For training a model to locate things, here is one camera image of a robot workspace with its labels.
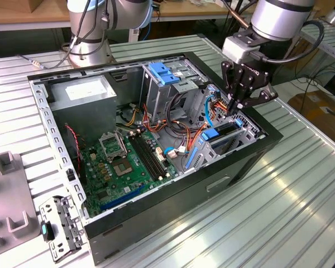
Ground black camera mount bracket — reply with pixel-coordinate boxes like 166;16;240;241
231;30;270;48

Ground blue expansion slot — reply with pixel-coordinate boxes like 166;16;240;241
99;184;146;212

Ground black RAM slot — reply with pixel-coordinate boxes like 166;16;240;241
135;130;169;178
129;133;160;181

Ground grey optical drive cage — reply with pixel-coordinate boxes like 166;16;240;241
141;57;209;123

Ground white plug wire bundle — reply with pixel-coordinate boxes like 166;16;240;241
167;146;189;159

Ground yellow black power wires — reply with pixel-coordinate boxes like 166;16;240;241
116;103;143;128

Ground blue data wire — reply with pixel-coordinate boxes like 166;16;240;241
164;94;217;157

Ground grey power supply unit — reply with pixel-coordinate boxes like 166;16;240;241
48;75;118;146

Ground black cable brown sleeve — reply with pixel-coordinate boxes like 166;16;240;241
222;0;253;29

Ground silver slot retainer bracket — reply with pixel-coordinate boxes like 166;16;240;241
38;194;84;264

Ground black cable metal plug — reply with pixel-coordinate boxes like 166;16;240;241
18;0;108;70

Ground silver socket cover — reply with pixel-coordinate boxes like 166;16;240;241
98;130;128;162

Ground thick black camera cable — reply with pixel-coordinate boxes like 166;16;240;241
251;20;326;64

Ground blue plastic drive bracket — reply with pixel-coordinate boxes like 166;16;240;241
149;61;181;87

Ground metal slat side table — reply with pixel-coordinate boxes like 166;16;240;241
267;18;335;82

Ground grey parts rack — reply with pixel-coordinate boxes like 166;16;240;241
0;150;41;259

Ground CPU socket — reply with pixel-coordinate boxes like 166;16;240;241
112;157;135;178

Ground orange red power wire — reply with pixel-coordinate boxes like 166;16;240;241
141;99;231;154

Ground green motherboard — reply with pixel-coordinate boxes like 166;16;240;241
79;128;182;219

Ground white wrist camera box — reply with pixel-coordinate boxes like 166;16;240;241
221;35;255;64

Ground thin black hanging cable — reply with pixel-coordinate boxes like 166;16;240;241
69;0;92;54

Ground red black twisted wire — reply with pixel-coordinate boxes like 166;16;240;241
64;124;82;171

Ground brown cardboard box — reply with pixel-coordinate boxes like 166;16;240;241
287;89;335;140

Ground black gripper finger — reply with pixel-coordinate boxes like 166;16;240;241
236;86;279;114
221;60;245;114

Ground black latch teal button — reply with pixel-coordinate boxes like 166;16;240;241
40;219;56;242

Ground black wire bundle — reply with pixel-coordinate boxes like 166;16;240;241
167;93;198;135

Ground black open PC case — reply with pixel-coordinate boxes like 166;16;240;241
26;51;284;266

